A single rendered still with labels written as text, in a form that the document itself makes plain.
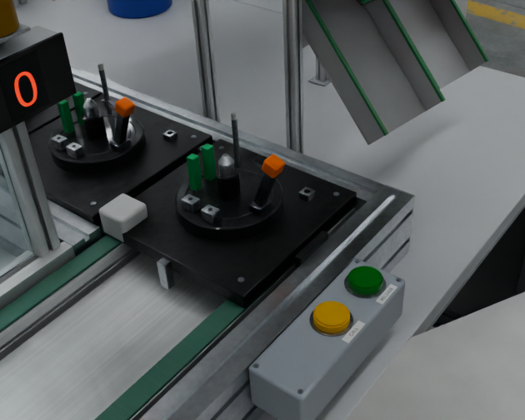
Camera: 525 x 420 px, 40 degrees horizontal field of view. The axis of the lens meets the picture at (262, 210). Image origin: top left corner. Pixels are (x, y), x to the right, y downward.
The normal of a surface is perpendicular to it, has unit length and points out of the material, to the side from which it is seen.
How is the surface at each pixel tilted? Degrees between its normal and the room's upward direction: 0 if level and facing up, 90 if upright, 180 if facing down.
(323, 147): 0
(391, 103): 45
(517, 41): 0
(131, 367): 0
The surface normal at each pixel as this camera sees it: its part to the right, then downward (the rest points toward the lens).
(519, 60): -0.04, -0.79
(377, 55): 0.44, -0.25
